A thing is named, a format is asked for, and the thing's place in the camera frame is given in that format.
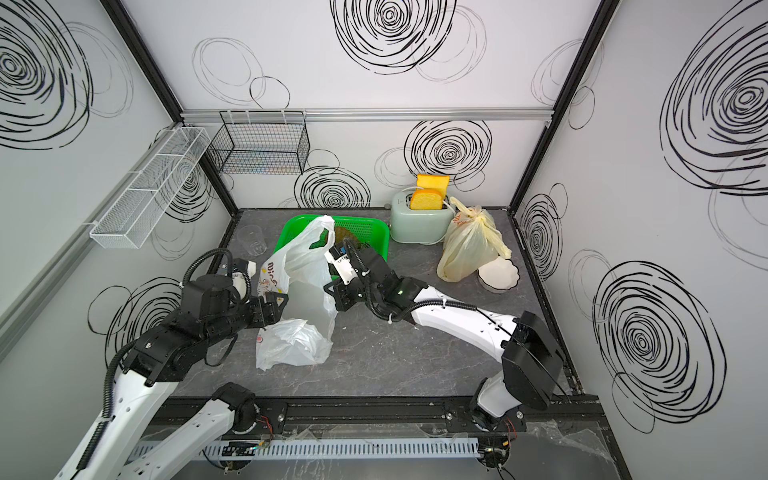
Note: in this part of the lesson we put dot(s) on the front toast slice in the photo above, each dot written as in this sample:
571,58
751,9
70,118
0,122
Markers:
427,200

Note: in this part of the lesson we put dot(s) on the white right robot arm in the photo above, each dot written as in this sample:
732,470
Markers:
531,358

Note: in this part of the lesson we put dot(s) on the toast slice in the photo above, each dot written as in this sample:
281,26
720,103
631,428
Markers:
427,200
437,183

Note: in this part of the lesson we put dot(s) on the white mesh wall shelf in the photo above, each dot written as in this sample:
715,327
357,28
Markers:
130,219

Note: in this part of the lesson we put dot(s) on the back toast slice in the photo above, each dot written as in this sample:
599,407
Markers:
437,183

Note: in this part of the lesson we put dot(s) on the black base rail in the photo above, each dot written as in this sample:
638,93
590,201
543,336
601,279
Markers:
456,414

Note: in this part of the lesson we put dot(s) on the white bunny print plastic bag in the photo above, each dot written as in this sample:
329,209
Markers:
299,269

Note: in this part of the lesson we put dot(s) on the yellowish fruit print plastic bag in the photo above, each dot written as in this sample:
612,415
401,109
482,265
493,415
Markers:
472,240

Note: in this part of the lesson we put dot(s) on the clear plastic cup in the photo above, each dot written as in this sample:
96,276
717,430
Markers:
252,240

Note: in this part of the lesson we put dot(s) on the grey slotted cable duct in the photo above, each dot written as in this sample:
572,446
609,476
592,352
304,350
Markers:
339,449

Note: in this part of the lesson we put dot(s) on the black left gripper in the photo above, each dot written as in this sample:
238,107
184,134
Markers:
275,311

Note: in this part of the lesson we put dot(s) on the white scalloped plate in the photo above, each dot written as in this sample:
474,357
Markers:
499,275

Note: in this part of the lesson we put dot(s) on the mint green toaster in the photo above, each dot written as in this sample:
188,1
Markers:
425,227

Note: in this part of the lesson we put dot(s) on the green plastic basket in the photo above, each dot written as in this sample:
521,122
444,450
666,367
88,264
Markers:
371,231

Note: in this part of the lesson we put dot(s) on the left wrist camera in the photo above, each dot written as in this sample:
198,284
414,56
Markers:
243,273

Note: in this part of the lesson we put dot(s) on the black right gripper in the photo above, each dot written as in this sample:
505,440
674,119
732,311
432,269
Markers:
339,293

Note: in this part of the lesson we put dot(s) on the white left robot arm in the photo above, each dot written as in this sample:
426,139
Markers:
217,303

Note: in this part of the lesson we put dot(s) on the black wire wall basket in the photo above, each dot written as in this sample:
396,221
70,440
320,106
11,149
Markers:
270,142

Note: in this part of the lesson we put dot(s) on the green pineapple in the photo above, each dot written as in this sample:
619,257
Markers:
344,235

